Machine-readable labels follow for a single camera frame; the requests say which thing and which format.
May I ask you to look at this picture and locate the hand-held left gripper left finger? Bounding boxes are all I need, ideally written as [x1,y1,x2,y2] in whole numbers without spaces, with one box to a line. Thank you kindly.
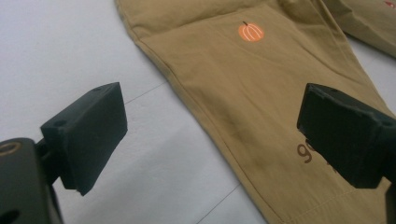
[35,82,128,197]

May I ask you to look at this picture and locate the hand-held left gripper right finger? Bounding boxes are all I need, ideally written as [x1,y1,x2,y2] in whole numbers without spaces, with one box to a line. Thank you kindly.
[296,82,396,189]

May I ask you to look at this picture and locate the tan pants with pumpkin print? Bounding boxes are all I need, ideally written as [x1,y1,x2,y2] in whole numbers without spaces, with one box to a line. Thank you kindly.
[114,0,396,224]

